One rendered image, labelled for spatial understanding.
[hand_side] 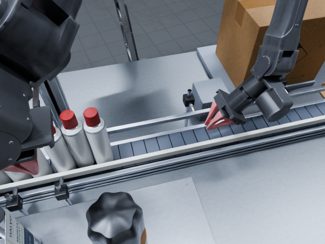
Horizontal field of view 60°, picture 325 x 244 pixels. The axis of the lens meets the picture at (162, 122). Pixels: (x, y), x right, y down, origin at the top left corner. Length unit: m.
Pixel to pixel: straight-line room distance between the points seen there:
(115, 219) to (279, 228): 0.52
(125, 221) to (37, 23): 0.27
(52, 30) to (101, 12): 2.88
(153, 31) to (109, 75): 1.76
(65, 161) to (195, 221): 0.35
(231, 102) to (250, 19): 0.28
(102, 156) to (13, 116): 0.51
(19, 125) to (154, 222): 0.52
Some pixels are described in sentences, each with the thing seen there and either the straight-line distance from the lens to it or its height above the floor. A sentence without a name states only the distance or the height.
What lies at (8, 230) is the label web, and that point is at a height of 1.05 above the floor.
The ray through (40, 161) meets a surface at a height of 0.97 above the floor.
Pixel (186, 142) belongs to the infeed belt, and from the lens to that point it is 0.84.
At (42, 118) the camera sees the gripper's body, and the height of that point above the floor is 1.28.
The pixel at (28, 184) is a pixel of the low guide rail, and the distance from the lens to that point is 0.81.
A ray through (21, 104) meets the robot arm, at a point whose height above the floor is 1.38.
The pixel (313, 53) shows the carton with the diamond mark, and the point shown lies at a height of 0.98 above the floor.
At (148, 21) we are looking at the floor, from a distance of 2.99.
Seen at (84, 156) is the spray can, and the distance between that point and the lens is 0.76.
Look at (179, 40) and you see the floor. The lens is 2.73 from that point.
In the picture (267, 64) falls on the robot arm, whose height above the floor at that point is 1.16.
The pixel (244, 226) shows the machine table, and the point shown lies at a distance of 0.81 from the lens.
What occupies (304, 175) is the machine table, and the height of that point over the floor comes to 0.83.
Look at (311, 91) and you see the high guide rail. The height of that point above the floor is 0.96.
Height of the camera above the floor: 1.57
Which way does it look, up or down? 51 degrees down
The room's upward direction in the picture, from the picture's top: straight up
